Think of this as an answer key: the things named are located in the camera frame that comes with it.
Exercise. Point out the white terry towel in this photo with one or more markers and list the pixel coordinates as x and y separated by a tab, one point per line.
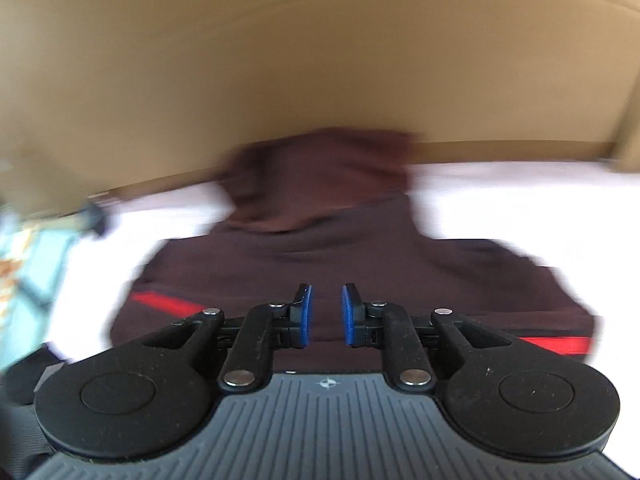
500	200

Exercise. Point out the teal cloth with black stripe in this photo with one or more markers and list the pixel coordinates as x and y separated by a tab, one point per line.
30	310

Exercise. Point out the yellow patterned cloth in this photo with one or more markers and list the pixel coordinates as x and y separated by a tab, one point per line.
20	245

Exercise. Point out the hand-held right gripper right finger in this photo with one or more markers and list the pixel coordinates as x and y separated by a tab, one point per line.
348	315

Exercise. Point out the dark brown hoodie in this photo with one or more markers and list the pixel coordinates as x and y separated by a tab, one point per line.
325	240

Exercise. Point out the black power adapter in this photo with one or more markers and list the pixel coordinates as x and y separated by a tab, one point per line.
95	216

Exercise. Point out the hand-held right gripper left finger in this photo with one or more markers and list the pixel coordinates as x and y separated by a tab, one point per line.
305	315

